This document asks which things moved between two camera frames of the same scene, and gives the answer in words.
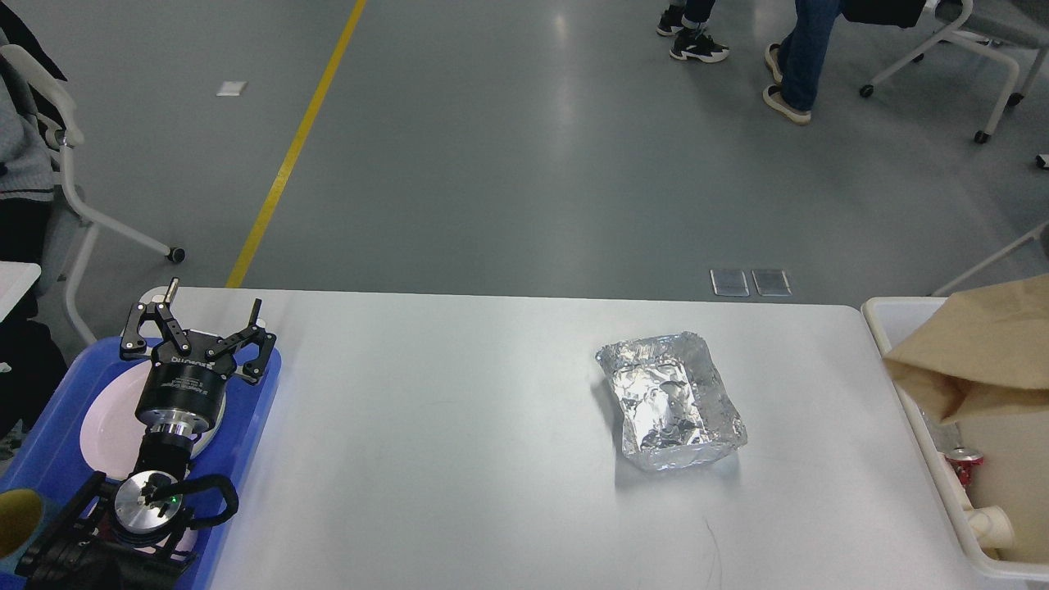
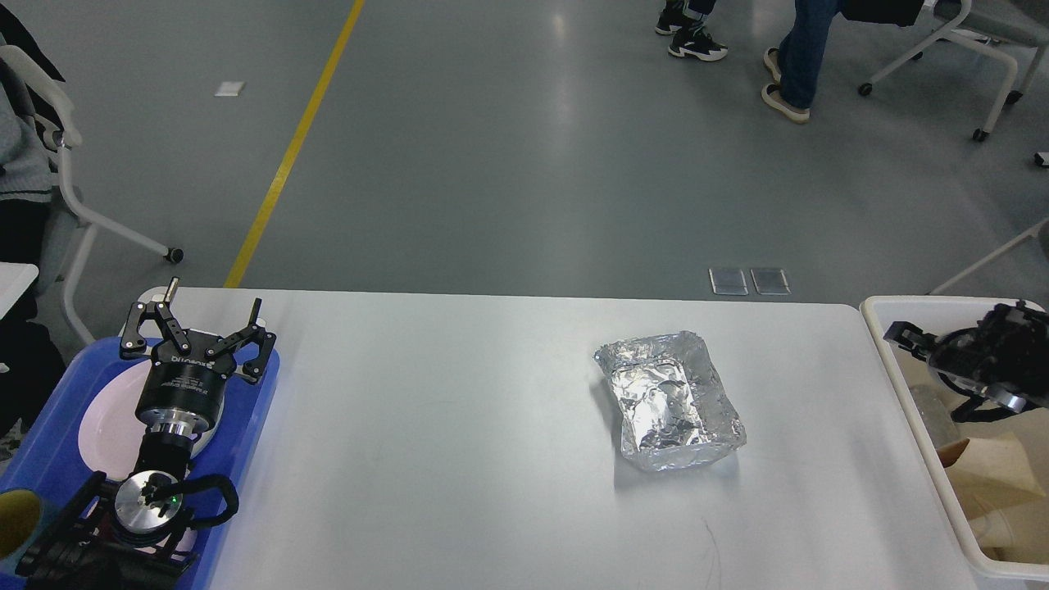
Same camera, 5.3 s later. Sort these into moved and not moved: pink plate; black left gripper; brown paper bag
Moved: brown paper bag
Not moved: pink plate; black left gripper
